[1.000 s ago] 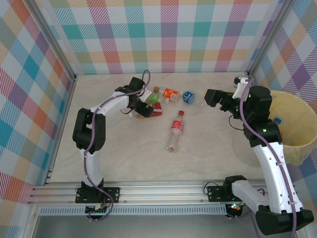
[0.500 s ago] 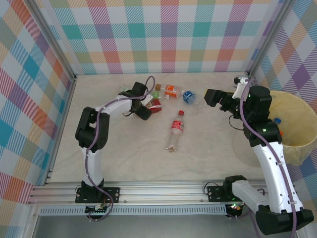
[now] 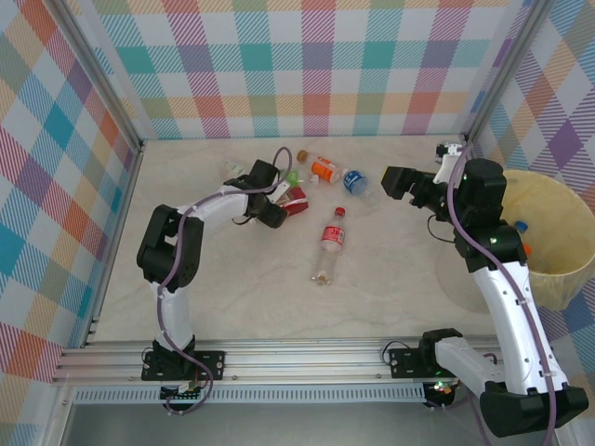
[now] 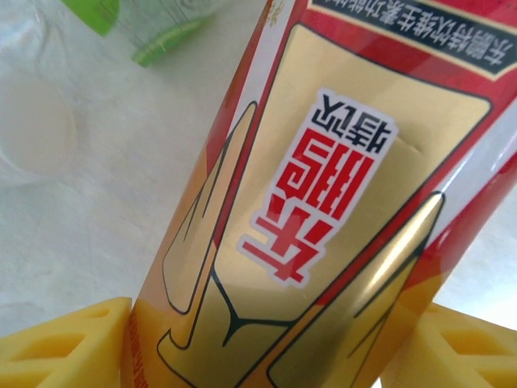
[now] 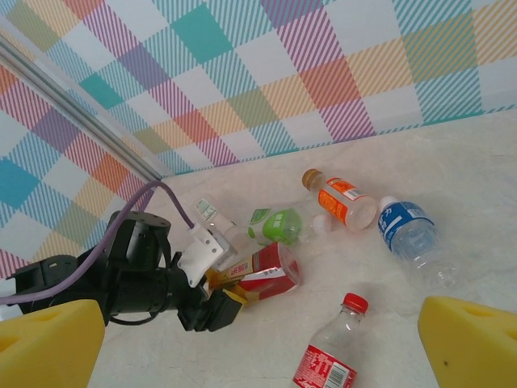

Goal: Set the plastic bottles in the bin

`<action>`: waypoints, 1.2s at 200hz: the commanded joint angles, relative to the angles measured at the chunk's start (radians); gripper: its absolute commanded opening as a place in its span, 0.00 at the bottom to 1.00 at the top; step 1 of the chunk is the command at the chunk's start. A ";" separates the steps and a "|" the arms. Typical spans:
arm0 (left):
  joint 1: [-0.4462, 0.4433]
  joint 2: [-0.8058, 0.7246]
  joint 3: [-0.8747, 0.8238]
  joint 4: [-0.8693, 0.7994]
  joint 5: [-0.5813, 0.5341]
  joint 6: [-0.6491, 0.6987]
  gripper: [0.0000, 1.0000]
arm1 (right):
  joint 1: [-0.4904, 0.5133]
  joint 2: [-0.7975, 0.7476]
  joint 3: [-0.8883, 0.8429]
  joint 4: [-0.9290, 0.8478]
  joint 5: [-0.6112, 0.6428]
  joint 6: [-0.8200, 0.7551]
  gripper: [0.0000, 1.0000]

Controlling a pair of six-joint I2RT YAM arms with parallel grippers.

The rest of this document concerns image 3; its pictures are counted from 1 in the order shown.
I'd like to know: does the red drink carton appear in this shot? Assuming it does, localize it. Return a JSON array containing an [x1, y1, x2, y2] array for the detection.
[[277, 184, 310, 217]]

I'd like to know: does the red label cola bottle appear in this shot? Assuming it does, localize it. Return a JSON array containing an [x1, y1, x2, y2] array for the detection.
[[310, 206, 349, 285]]

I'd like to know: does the orange label bottle brown cap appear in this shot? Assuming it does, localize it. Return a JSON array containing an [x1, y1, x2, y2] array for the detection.
[[296, 149, 344, 183]]

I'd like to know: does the yellow plastic bin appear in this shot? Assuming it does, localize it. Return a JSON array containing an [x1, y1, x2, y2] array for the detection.
[[501, 169, 595, 311]]

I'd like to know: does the round waste bin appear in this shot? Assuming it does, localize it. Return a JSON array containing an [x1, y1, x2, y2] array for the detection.
[[439, 169, 595, 317]]

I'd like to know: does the crushed blue label bottle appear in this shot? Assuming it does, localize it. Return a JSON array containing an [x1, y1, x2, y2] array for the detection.
[[341, 167, 380, 203]]

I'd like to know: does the small circuit board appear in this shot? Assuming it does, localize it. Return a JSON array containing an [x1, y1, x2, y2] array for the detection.
[[159, 380, 208, 417], [425, 378, 459, 410]]

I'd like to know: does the thin black right gripper cable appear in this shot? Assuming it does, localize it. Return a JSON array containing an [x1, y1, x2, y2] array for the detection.
[[426, 216, 459, 245]]

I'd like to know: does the aluminium frame post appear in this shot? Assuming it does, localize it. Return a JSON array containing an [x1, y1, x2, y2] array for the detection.
[[462, 0, 549, 143], [54, 0, 145, 157]]

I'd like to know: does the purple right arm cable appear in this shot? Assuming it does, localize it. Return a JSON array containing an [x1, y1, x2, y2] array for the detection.
[[448, 141, 559, 446]]

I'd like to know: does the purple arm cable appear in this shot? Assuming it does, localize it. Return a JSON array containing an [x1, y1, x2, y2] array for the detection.
[[448, 141, 559, 446], [155, 146, 294, 373]]

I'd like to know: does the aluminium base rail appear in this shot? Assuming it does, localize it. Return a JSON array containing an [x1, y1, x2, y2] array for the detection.
[[50, 337, 566, 386]]

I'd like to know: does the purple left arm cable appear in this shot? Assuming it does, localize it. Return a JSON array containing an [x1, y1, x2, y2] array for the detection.
[[155, 146, 294, 373]]

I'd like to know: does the black base cable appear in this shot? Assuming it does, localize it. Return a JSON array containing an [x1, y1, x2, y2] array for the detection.
[[383, 334, 424, 368]]

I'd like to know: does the aluminium table edge rail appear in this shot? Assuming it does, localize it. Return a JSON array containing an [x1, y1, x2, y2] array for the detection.
[[83, 141, 146, 348]]

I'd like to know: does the white slotted cable duct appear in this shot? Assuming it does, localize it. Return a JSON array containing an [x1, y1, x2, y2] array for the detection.
[[73, 387, 428, 405]]

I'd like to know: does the short purple base cable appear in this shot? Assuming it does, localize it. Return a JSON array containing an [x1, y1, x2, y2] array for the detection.
[[161, 361, 216, 417]]

